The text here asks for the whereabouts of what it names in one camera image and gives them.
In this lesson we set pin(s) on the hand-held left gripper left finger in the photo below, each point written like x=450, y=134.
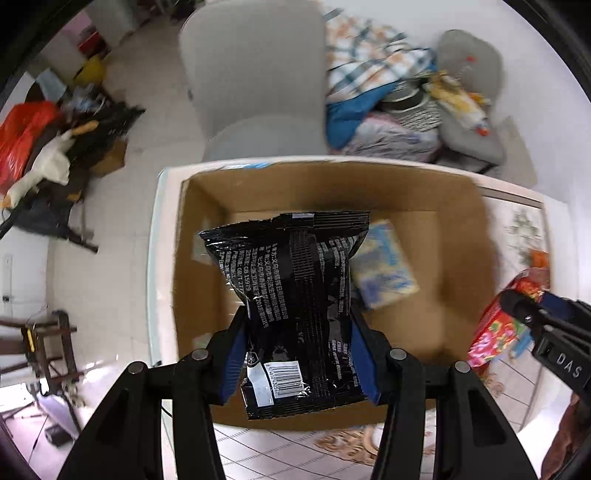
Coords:
x=234, y=355

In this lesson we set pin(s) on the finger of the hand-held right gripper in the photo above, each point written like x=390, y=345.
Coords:
x=538, y=307

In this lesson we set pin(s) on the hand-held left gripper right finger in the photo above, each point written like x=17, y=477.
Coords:
x=364, y=364

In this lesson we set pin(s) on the red floral snack packet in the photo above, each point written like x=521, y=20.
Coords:
x=501, y=325

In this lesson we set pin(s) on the black snack packet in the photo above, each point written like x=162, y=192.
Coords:
x=295, y=314

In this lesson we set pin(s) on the blue yellow snack packet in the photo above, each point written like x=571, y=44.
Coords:
x=385, y=265

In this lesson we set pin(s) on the cardboard box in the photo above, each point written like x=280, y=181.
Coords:
x=323, y=258

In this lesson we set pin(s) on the wooden stool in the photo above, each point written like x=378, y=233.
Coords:
x=39, y=350

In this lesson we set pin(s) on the yellow plush toy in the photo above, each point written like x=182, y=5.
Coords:
x=461, y=101

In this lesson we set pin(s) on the grey plush cushion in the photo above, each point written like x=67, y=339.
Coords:
x=471, y=92

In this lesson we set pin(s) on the striped cloth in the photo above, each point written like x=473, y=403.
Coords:
x=418, y=113

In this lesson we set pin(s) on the pile of dark clothes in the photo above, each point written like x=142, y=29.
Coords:
x=87, y=138

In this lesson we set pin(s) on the white goose plush toy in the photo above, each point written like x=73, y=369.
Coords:
x=41, y=168

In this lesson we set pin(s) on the grey chair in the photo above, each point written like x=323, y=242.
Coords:
x=256, y=83

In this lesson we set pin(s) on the red plastic bag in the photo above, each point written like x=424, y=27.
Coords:
x=21, y=141

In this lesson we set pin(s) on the plaid blanket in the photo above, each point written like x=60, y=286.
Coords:
x=369, y=50

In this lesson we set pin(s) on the yellow bag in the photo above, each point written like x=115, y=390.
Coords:
x=91, y=70

